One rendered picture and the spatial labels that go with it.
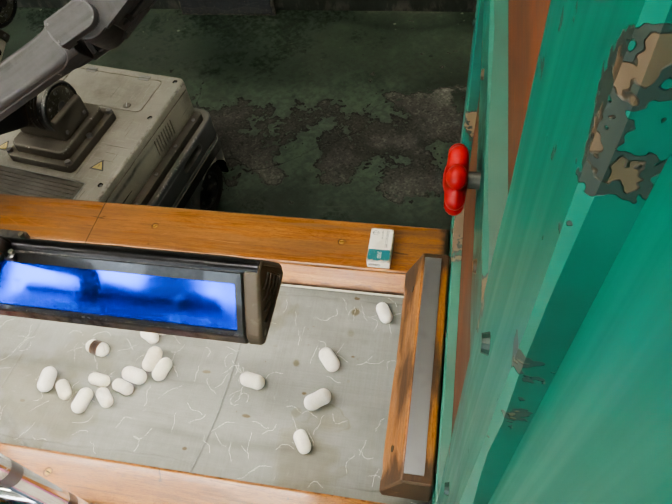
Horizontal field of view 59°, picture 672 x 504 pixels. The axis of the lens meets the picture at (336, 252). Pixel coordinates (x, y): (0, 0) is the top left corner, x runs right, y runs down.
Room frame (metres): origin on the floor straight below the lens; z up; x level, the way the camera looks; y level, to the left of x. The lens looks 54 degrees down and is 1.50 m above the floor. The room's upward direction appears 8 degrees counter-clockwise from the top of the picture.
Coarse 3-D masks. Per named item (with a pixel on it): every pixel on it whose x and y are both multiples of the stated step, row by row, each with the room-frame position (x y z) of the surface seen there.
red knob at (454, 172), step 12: (456, 144) 0.25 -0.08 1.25; (456, 156) 0.23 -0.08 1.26; (468, 156) 0.23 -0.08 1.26; (456, 168) 0.22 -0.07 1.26; (468, 168) 0.23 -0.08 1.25; (444, 180) 0.23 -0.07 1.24; (456, 180) 0.22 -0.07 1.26; (468, 180) 0.23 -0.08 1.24; (444, 192) 0.22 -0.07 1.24; (456, 192) 0.22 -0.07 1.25; (444, 204) 0.22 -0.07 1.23; (456, 204) 0.21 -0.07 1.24
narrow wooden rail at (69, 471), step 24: (24, 456) 0.28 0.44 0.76; (48, 456) 0.28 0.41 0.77; (72, 456) 0.28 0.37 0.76; (72, 480) 0.24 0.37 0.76; (96, 480) 0.24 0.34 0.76; (120, 480) 0.24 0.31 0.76; (144, 480) 0.23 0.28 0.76; (168, 480) 0.23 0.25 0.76; (192, 480) 0.22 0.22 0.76; (216, 480) 0.22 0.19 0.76; (240, 480) 0.22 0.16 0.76
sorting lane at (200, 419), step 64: (0, 320) 0.52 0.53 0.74; (320, 320) 0.44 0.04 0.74; (0, 384) 0.41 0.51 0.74; (192, 384) 0.36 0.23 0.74; (320, 384) 0.34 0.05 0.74; (384, 384) 0.32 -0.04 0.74; (64, 448) 0.30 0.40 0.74; (128, 448) 0.28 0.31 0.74; (192, 448) 0.27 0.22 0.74; (256, 448) 0.26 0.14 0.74; (320, 448) 0.25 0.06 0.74
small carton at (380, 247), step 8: (376, 232) 0.55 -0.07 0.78; (384, 232) 0.55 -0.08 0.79; (392, 232) 0.55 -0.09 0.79; (376, 240) 0.53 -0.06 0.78; (384, 240) 0.53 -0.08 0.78; (392, 240) 0.53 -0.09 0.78; (368, 248) 0.52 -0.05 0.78; (376, 248) 0.52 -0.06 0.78; (384, 248) 0.52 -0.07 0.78; (392, 248) 0.53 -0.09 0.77; (368, 256) 0.51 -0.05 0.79; (376, 256) 0.51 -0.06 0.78; (384, 256) 0.50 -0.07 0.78; (368, 264) 0.50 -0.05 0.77; (376, 264) 0.50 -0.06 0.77; (384, 264) 0.49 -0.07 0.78
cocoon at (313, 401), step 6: (318, 390) 0.32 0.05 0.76; (324, 390) 0.32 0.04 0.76; (306, 396) 0.31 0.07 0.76; (312, 396) 0.31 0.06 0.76; (318, 396) 0.31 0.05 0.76; (324, 396) 0.31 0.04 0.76; (330, 396) 0.31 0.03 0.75; (306, 402) 0.31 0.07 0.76; (312, 402) 0.30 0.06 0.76; (318, 402) 0.30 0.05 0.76; (324, 402) 0.30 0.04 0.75; (306, 408) 0.30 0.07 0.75; (312, 408) 0.30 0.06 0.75
